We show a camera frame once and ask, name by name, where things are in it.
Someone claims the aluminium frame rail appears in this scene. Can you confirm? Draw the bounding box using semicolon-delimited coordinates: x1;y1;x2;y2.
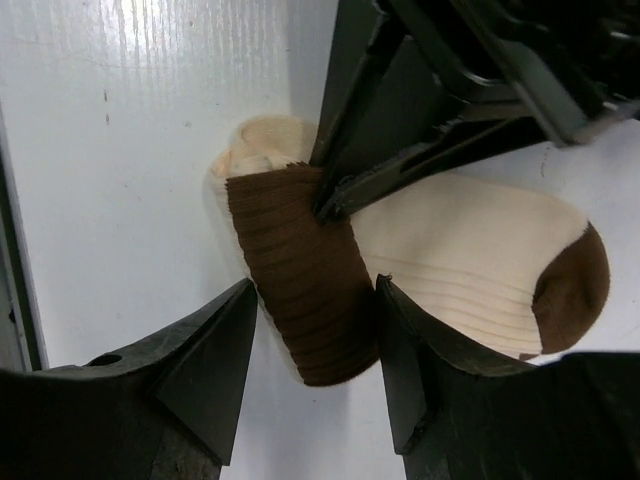
1;118;48;372

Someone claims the cream brown sock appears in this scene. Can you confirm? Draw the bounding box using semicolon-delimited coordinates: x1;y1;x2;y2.
209;115;611;387

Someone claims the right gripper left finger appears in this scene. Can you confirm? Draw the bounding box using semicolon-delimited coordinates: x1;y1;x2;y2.
1;280;257;479

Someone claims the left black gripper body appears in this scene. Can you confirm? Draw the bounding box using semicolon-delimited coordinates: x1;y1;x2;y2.
311;0;639;222

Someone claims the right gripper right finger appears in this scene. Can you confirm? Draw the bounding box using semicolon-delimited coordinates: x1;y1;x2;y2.
376;276;639;479

